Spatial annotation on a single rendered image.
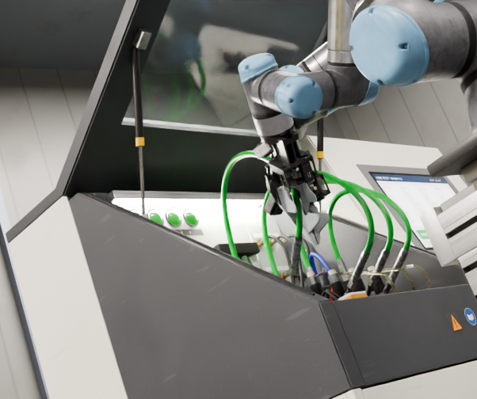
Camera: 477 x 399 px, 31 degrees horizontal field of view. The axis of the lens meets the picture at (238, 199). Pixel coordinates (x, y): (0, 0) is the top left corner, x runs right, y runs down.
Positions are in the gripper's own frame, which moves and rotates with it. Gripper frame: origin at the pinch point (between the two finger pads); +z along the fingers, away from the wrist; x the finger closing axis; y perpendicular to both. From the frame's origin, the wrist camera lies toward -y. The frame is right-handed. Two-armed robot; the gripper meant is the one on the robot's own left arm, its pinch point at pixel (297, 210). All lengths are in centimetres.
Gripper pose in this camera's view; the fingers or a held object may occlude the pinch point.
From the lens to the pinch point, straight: 185.0
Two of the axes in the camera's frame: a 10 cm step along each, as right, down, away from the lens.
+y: 4.6, 2.8, -8.4
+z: 2.9, 8.5, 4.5
